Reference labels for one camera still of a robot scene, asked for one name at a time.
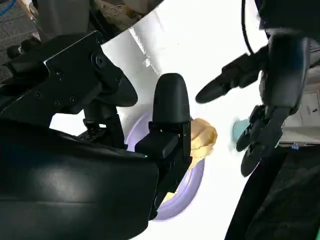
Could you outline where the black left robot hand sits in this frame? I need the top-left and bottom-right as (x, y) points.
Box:
(194, 32), (312, 178)

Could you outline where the black robot torso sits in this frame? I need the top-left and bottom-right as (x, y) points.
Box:
(223, 147), (320, 240)

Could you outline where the blue cable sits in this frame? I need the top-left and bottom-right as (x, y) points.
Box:
(0, 0), (17, 16)

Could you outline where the pale green mug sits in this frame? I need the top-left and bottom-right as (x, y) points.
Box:
(231, 119), (251, 145)

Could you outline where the orange and white bread roll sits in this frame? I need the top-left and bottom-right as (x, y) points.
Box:
(162, 117), (218, 201)

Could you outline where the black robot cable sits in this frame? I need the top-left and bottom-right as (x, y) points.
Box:
(240, 0), (257, 55)

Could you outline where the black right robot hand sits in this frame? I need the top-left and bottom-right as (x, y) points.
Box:
(0, 31), (193, 240)

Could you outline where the lilac plate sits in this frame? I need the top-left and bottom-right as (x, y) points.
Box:
(124, 112), (206, 222)

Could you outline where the grey machine housing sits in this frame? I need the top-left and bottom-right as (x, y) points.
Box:
(36, 0), (92, 36)

